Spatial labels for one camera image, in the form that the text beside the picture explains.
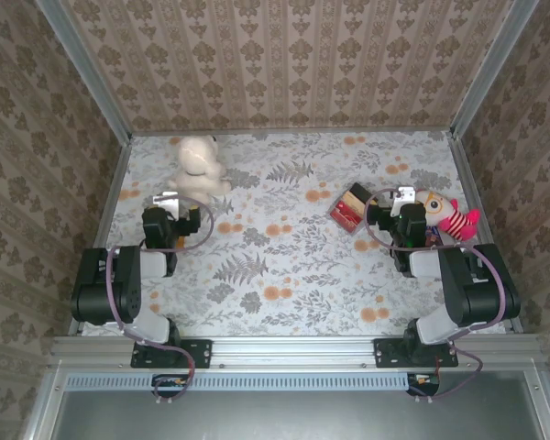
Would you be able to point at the red black card box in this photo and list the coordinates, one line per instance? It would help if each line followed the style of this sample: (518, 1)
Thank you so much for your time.
(348, 211)

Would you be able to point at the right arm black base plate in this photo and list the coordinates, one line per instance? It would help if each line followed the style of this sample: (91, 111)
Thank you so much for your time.
(387, 355)

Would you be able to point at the white plush bear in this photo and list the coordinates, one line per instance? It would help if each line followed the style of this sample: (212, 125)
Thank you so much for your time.
(197, 165)

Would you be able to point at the pink striped plush toy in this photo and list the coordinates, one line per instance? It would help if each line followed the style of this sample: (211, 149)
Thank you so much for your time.
(454, 220)

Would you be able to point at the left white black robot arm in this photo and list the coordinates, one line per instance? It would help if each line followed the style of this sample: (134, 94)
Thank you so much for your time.
(119, 293)

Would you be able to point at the aluminium frame post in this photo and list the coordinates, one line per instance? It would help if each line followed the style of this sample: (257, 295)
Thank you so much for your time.
(84, 69)
(492, 69)

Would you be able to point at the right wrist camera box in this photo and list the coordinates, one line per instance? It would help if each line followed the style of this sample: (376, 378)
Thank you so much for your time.
(404, 194)

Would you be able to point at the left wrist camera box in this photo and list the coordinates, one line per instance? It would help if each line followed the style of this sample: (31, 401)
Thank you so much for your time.
(167, 201)

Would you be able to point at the floral table cover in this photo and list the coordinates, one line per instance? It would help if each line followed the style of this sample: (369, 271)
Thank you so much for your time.
(302, 302)

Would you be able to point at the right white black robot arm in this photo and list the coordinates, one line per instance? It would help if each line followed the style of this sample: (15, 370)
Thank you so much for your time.
(481, 293)

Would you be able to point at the blue plush toy tag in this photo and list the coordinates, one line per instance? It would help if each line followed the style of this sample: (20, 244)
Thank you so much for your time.
(433, 236)

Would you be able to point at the long aluminium base rail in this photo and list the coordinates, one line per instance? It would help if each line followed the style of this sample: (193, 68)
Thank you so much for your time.
(293, 353)

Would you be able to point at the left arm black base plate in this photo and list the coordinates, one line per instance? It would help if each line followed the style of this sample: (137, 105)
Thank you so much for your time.
(201, 355)

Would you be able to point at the grey metal sheet panel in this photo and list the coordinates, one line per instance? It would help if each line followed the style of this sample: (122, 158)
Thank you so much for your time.
(293, 417)

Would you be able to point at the aluminium side rail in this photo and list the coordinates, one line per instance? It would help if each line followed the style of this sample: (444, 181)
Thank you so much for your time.
(467, 179)
(104, 220)

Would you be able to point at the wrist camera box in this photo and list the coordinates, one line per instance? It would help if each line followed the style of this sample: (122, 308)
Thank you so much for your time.
(167, 201)
(404, 194)

